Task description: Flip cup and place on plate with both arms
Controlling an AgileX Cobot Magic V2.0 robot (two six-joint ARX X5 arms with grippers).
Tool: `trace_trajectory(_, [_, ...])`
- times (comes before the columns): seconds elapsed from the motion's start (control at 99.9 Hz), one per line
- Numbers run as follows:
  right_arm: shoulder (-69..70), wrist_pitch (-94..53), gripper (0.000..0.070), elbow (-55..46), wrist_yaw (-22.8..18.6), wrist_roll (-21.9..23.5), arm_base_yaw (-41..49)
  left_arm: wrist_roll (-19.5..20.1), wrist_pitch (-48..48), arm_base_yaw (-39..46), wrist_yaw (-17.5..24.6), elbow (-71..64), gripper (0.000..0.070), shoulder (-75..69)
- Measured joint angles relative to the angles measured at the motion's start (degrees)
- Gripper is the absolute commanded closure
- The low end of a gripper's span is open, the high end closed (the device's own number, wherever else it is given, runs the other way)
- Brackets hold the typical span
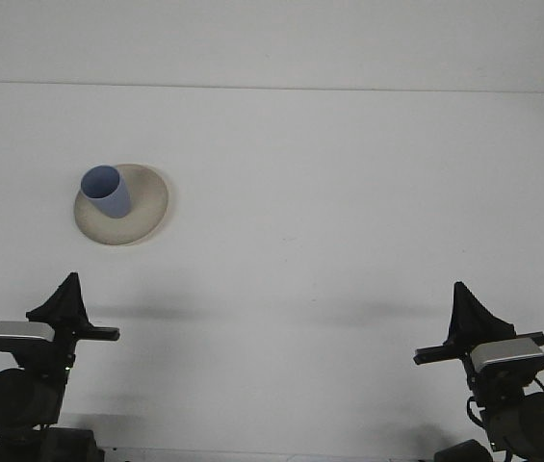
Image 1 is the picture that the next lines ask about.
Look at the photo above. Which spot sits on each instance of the pale blue cup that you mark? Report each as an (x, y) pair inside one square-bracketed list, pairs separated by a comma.
[(108, 197)]

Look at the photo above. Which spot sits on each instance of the pale round plate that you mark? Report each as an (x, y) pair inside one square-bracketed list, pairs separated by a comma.
[(146, 212)]

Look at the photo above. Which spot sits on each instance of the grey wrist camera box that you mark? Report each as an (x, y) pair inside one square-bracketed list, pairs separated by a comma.
[(510, 353), (21, 333)]

